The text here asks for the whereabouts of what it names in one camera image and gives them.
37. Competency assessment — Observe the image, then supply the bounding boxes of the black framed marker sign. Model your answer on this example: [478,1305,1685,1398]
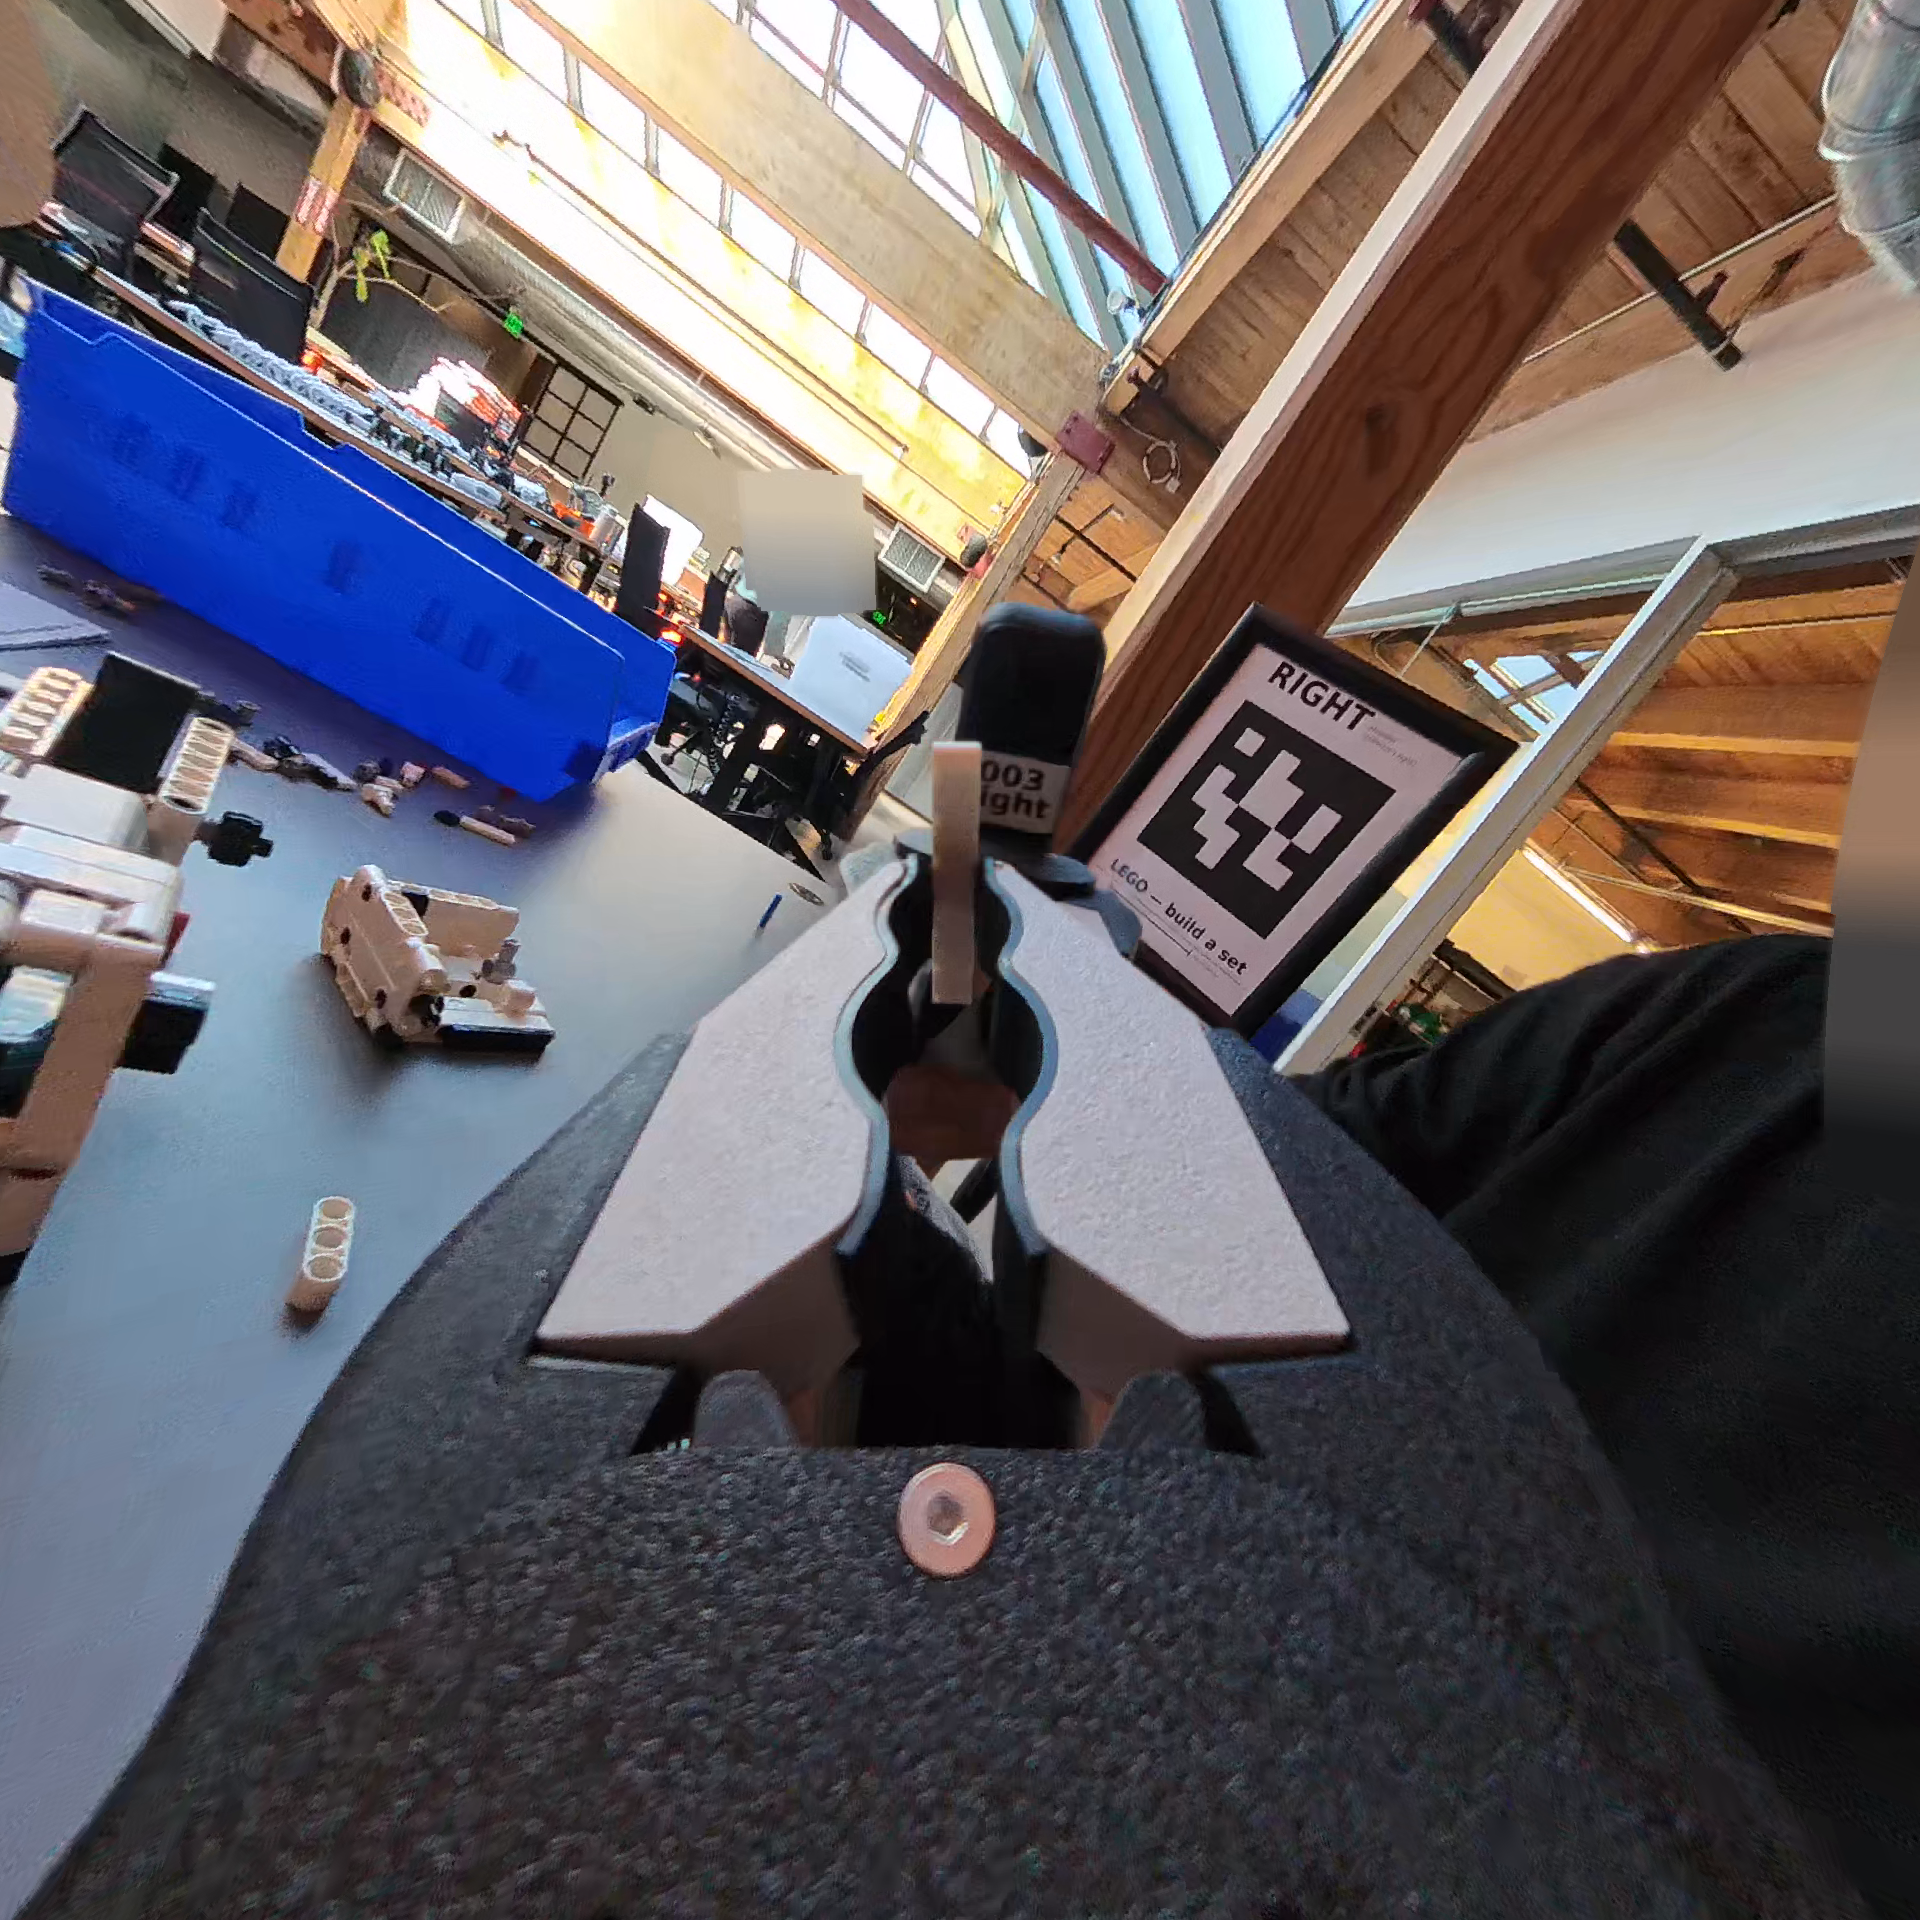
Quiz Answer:
[1072,602,1520,1039]

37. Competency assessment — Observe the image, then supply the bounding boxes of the large white lego assembly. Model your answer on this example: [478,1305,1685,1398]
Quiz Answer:
[0,651,277,1265]

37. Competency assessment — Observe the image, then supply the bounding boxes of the scattered small lego pieces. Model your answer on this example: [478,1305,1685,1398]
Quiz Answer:
[38,559,538,851]

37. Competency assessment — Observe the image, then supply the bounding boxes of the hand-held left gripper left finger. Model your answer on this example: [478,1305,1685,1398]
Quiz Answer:
[538,863,920,1445]

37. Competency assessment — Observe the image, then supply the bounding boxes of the white three-hole lego beam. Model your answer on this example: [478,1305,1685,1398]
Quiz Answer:
[287,1195,361,1316]

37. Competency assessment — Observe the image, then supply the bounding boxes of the white framed glass partition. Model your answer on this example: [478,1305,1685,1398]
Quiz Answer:
[1275,509,1920,1075]

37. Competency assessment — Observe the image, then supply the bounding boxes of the person's right forearm black sleeve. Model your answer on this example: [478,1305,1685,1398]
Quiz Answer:
[1297,929,1920,1920]

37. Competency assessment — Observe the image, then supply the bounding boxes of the cluttered workbench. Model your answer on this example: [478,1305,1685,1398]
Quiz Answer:
[90,282,607,559]

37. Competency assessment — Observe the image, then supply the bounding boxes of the silver air duct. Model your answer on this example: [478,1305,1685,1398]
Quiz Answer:
[1818,0,1920,295]

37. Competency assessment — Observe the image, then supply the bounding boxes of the small white lego assembly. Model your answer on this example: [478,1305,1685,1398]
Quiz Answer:
[317,866,558,1053]

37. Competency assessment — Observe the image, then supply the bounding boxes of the background work table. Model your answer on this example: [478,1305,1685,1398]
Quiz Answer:
[665,619,892,866]

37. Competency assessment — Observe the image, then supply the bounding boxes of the thin white lego beam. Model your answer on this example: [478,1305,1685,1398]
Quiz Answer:
[928,739,985,1006]

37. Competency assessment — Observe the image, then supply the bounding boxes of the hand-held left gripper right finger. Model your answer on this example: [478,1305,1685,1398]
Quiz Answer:
[982,863,1354,1445]

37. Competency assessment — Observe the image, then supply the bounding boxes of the blue plastic bin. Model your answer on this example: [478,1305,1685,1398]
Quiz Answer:
[0,276,681,806]

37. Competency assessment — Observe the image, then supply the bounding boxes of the wooden support post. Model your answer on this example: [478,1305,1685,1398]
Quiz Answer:
[1050,0,1785,856]

